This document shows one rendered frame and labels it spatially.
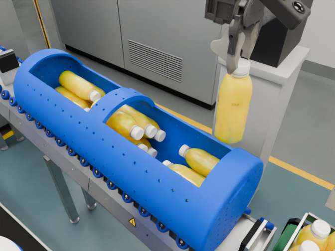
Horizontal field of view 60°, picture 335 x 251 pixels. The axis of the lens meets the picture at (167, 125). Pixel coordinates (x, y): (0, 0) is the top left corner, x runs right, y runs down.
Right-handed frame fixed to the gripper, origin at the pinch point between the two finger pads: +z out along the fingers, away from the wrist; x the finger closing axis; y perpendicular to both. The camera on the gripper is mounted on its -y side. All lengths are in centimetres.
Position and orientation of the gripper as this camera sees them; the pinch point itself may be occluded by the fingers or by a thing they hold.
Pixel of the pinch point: (240, 65)
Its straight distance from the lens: 60.7
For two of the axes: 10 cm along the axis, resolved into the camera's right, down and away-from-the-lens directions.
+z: 0.0, 7.5, 6.6
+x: -6.6, 4.9, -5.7
